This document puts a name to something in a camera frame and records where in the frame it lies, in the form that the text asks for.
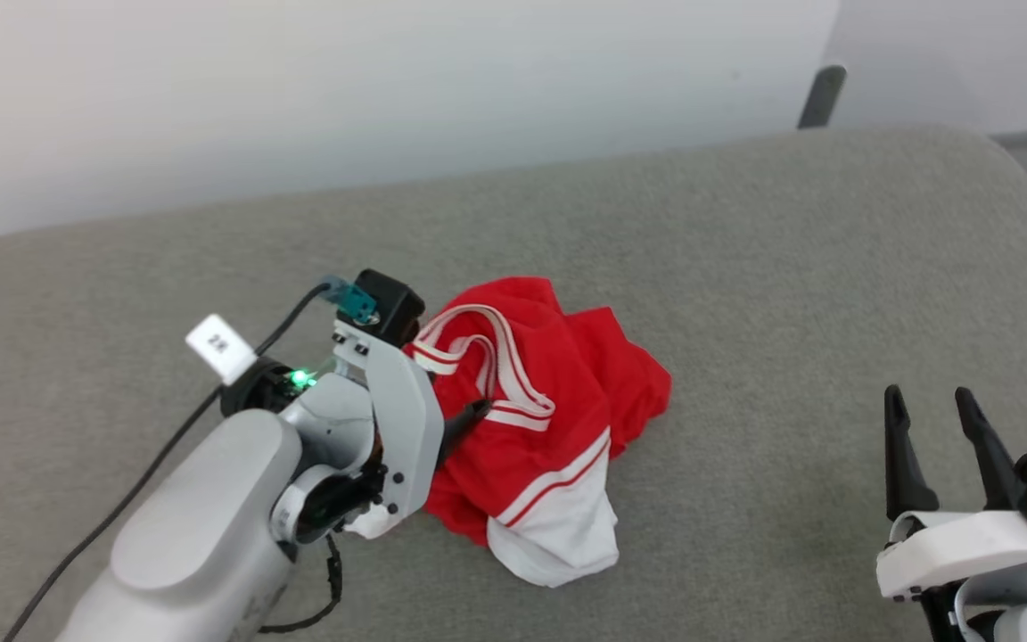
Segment short looped black cable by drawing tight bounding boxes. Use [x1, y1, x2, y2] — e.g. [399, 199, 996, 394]
[259, 533, 344, 635]

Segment dark grey metal bar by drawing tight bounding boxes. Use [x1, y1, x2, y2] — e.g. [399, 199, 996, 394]
[797, 64, 848, 130]

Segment teal cable connector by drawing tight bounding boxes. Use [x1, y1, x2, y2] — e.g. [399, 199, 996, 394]
[317, 276, 379, 324]

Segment long black arm cable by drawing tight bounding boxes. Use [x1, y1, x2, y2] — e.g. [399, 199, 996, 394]
[4, 279, 345, 642]

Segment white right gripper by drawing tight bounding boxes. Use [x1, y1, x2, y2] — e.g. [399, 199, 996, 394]
[875, 384, 1027, 601]

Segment grey fabric sofa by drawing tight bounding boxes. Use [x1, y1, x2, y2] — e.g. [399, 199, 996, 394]
[0, 125, 1027, 642]

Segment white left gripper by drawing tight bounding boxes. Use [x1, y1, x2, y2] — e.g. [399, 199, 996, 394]
[332, 319, 493, 520]

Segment red and white garment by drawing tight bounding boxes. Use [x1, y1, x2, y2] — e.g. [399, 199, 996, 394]
[402, 276, 673, 589]

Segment white paper cable label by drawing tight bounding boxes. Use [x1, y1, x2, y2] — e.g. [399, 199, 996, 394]
[185, 314, 258, 386]

